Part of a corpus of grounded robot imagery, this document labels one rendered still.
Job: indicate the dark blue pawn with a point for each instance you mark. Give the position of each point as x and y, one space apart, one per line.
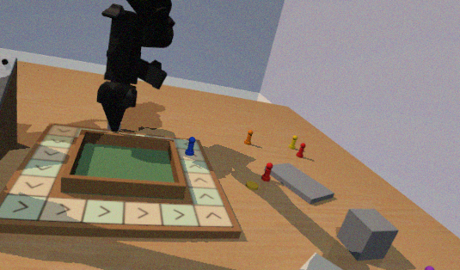
189 150

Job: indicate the orange game pawn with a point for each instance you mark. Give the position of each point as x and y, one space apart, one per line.
247 141

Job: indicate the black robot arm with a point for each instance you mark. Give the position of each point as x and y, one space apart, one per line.
150 27

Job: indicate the yellow game pawn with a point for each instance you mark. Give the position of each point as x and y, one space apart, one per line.
292 145

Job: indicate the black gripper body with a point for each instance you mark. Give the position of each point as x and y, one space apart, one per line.
118 91

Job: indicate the red pawn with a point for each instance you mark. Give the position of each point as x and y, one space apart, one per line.
301 149
266 176

